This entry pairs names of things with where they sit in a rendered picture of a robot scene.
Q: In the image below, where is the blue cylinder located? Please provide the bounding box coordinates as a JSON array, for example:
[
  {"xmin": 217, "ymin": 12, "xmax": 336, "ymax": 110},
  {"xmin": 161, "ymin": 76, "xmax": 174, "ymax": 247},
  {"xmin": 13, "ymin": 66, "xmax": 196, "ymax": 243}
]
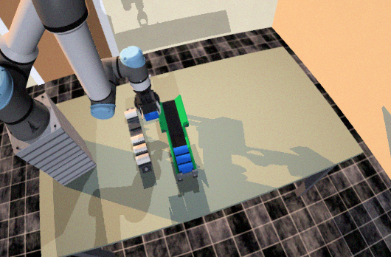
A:
[
  {"xmin": 144, "ymin": 111, "xmax": 159, "ymax": 121},
  {"xmin": 176, "ymin": 154, "xmax": 192, "ymax": 165},
  {"xmin": 173, "ymin": 145, "xmax": 189, "ymax": 157},
  {"xmin": 178, "ymin": 162, "xmax": 194, "ymax": 174}
]

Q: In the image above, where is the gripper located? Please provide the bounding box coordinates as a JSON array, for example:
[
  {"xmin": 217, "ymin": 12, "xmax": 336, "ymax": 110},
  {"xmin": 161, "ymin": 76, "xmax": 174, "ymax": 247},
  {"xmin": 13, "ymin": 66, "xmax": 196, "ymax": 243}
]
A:
[{"xmin": 133, "ymin": 84, "xmax": 161, "ymax": 120}]

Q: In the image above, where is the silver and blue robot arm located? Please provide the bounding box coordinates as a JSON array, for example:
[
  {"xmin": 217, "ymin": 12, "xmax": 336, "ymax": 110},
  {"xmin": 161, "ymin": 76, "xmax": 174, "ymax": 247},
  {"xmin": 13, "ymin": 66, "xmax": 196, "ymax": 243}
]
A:
[{"xmin": 0, "ymin": 0, "xmax": 151, "ymax": 141}]

